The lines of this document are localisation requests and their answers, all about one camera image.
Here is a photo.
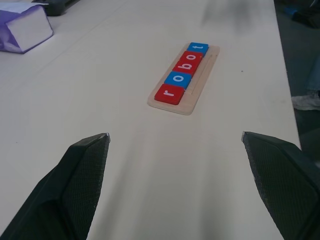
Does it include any grey sneaker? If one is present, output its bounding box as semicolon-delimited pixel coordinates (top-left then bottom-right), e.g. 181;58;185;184
290;91;320;111

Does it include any black bag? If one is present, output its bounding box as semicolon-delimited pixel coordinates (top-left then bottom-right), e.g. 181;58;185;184
290;0;320;29

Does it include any purple and white box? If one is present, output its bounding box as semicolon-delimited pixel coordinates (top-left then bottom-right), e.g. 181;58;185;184
0;3;55;55

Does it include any red letter b tile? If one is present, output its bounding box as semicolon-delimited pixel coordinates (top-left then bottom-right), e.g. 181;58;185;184
171;60;200;76

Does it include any blue letter o tile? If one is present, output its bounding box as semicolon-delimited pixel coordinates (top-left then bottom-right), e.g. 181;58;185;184
163;70;193;91

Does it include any blue letter t tile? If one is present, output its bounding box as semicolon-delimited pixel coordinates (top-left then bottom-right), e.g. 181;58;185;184
186;41;210;58

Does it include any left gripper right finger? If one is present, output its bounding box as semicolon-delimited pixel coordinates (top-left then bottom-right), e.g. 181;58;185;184
240;130;320;240

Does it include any wooden letter tile board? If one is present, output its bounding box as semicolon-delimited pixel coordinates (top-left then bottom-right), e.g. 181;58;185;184
146;42;221;116

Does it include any white paper sheet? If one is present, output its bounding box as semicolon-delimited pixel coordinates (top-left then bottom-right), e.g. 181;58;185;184
0;0;50;13

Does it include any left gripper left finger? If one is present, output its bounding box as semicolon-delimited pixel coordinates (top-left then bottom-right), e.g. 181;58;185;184
0;132;111;240

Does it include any blue jeans leg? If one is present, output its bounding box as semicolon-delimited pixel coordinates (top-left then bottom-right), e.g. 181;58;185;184
305;52;320;94

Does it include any red letter o tile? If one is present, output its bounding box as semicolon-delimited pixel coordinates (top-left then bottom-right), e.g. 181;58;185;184
178;50;204;67

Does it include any red letter r tile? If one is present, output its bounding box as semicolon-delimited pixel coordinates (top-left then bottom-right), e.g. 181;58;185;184
154;83;186;106

